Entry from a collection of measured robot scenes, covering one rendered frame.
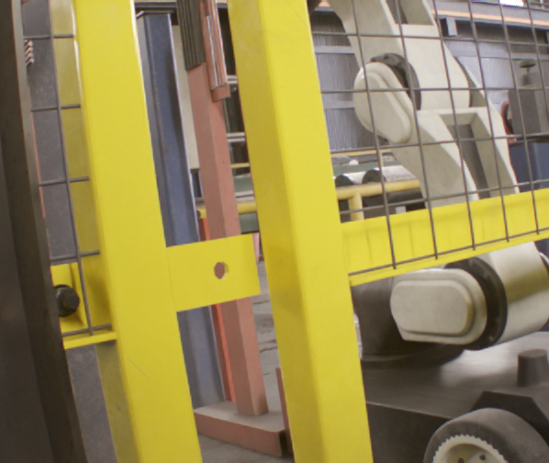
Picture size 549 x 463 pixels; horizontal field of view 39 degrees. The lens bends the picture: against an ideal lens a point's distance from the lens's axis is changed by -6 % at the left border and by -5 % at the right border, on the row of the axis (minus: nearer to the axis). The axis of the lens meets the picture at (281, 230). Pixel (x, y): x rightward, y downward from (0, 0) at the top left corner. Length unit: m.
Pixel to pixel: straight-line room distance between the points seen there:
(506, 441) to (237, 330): 0.88
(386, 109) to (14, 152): 0.93
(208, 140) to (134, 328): 1.10
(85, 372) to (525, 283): 0.71
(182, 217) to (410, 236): 1.10
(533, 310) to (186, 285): 0.68
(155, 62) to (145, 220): 1.30
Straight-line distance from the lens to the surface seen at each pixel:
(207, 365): 1.85
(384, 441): 1.16
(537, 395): 0.92
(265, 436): 1.55
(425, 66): 1.27
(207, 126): 1.64
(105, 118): 0.56
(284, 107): 0.64
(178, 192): 1.82
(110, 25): 0.58
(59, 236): 1.33
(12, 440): 0.37
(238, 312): 1.63
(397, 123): 1.21
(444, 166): 1.20
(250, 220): 11.27
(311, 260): 0.64
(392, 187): 5.15
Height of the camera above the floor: 0.46
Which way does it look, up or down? 1 degrees down
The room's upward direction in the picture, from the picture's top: 8 degrees counter-clockwise
